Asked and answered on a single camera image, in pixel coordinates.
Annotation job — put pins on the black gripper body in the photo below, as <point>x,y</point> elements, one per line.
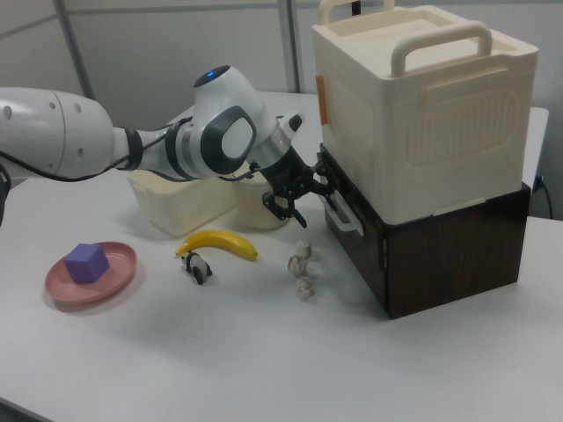
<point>288,176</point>

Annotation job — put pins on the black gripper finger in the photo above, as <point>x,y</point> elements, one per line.
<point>330,186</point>
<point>299,218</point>

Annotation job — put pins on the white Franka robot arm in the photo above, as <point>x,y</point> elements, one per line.
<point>53,132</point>

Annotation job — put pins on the dark wooden drawer cabinet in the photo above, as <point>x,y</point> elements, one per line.
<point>448,259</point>

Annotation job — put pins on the crumpled white paper ball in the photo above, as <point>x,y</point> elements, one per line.
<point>297,264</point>
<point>306,289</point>
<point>304,249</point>

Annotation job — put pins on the small white lidded bin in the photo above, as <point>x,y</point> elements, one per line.
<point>257,211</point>

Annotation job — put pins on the yellow banana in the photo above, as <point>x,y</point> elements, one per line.
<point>220,241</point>

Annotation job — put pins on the cream rectangular plastic tub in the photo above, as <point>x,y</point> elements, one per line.
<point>180,206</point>

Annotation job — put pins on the panda toy figure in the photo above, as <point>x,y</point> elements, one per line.
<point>198,268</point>

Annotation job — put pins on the pink round plate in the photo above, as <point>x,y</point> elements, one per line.
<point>114,272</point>

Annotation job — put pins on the purple blue cube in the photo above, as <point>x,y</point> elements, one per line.
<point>85,264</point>

